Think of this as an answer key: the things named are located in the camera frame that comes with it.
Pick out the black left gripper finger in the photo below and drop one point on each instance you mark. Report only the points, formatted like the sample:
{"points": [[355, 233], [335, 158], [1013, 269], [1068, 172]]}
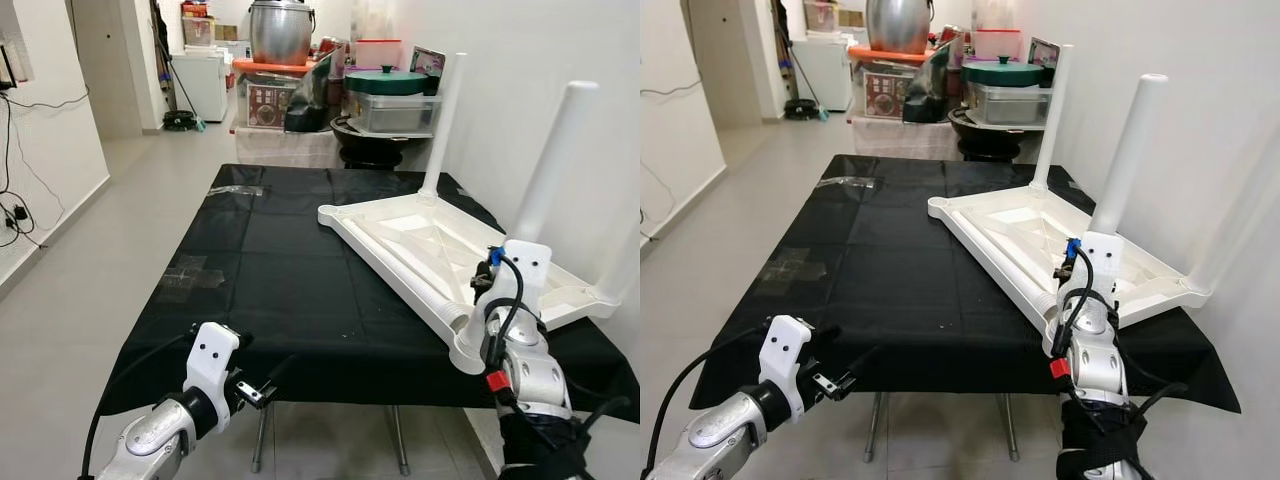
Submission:
{"points": [[282, 375], [242, 336], [825, 335], [862, 365]]}

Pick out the black table cloth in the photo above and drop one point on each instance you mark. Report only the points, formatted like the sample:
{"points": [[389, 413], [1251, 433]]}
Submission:
{"points": [[250, 300], [850, 300]]}

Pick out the white plastic table top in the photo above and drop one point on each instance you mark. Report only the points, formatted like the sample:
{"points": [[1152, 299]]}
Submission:
{"points": [[1010, 220], [400, 225]]}

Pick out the crinkled clear tape strip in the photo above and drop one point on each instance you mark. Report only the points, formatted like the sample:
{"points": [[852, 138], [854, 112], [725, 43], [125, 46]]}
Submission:
{"points": [[855, 182], [237, 190]]}

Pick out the black round wok stand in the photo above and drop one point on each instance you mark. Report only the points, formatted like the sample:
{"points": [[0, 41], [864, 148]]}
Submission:
{"points": [[375, 145], [990, 135]]}

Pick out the clear plastic container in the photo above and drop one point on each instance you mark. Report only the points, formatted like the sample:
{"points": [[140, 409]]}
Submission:
{"points": [[395, 113], [1010, 103]]}

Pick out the bench with white lace cloth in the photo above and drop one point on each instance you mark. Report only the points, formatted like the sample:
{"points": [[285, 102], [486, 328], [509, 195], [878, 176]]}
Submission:
{"points": [[900, 138], [285, 147]]}

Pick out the green pot with lid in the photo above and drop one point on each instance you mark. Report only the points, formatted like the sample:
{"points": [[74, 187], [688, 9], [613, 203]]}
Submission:
{"points": [[1003, 70], [385, 80]]}

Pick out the dark framed picture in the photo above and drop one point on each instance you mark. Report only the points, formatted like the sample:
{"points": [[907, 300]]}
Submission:
{"points": [[428, 65], [1045, 55]]}

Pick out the black floor mop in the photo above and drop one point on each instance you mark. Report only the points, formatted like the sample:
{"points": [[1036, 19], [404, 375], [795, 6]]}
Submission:
{"points": [[800, 110], [180, 122]]}

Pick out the black plastic bag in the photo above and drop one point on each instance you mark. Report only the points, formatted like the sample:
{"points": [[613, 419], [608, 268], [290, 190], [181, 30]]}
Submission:
{"points": [[310, 100], [928, 90]]}

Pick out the white box with pink lid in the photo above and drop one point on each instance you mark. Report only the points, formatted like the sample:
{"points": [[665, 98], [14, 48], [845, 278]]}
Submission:
{"points": [[380, 52], [998, 42]]}

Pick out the white cabinet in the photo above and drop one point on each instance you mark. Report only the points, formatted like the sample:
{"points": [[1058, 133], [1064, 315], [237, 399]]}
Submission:
{"points": [[200, 88], [820, 75]]}

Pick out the steel pot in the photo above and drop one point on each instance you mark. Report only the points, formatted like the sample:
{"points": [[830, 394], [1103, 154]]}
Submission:
{"points": [[898, 25], [282, 32]]}

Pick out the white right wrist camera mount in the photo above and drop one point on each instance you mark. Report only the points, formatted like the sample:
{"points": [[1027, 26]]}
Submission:
{"points": [[1095, 258], [522, 265]]}

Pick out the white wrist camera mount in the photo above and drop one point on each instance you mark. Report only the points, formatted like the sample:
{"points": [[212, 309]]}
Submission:
{"points": [[522, 265], [212, 362], [1095, 258], [787, 355]]}

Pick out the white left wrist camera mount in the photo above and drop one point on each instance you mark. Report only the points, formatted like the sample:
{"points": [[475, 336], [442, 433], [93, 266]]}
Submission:
{"points": [[212, 362], [787, 355]]}

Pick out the metal folding table frame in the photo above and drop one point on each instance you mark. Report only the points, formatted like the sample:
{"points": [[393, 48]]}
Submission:
{"points": [[258, 440], [878, 430]]}

